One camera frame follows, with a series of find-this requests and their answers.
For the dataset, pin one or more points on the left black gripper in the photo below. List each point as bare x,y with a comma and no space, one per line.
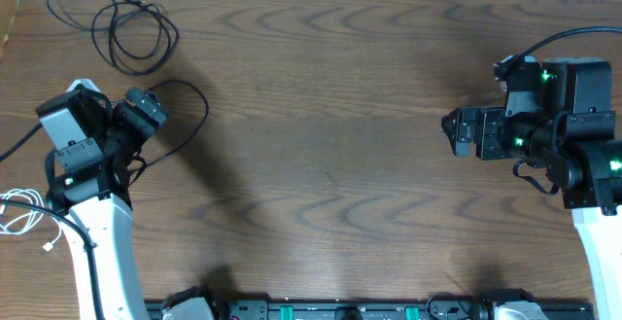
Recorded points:
146,107

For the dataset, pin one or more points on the clear tape piece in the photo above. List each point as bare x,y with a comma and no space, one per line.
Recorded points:
479,98

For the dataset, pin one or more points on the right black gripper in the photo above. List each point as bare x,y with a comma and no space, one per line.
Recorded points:
467,131

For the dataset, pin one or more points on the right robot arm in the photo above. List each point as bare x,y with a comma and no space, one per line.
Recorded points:
557,116

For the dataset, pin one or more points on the wooden board at edge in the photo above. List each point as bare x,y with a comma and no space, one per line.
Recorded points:
8,12

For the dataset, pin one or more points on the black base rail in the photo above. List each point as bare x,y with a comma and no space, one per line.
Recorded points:
196,303

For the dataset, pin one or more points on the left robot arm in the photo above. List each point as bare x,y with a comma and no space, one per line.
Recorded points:
95,141

